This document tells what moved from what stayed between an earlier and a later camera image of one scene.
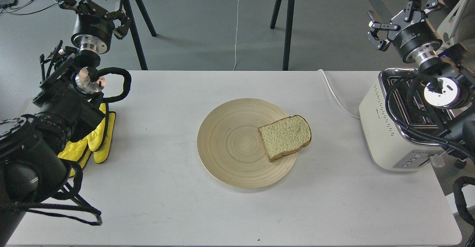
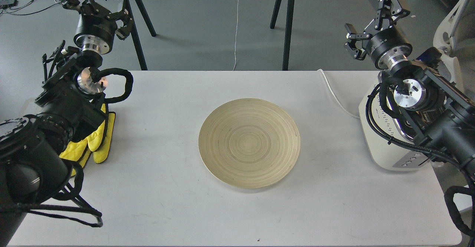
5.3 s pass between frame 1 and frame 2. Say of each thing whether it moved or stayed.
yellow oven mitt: stayed
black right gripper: moved
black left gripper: stayed
